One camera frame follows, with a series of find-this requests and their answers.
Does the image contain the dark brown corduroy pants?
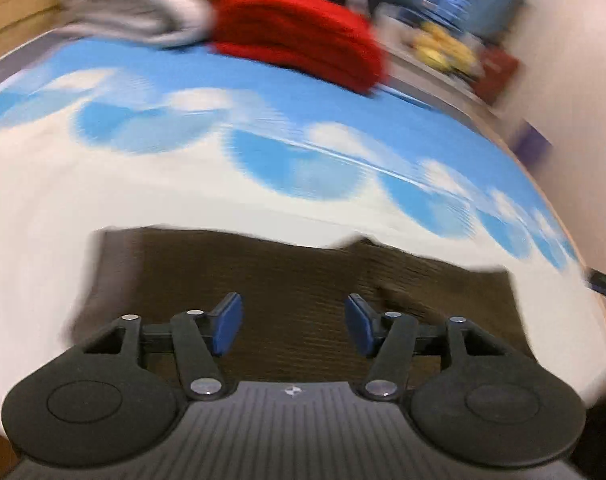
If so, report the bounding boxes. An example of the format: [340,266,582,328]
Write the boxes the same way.
[68,228,529,382]

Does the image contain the purple paper bag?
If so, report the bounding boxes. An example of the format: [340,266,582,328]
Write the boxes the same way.
[512,122,552,167]

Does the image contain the blue white patterned bed sheet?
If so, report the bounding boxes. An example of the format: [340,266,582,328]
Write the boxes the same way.
[0,32,606,408]

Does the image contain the yellow plush toy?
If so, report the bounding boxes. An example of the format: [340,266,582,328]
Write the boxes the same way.
[411,22,478,76]

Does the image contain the red folded blanket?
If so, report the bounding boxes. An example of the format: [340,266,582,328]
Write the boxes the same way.
[212,0,385,93]

